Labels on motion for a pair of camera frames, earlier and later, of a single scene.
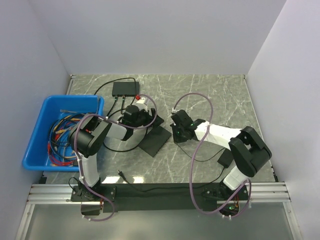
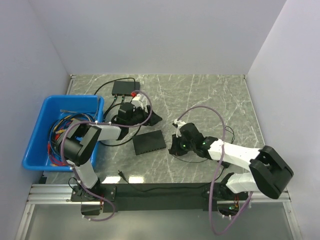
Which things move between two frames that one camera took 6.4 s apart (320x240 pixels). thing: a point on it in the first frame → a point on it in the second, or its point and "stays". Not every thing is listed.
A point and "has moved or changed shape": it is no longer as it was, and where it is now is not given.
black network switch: [125, 89] stays
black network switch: [154, 140] has moved or changed shape
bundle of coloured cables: [60, 149] stays
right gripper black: [176, 139] → [175, 149]
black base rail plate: [163, 198] stays
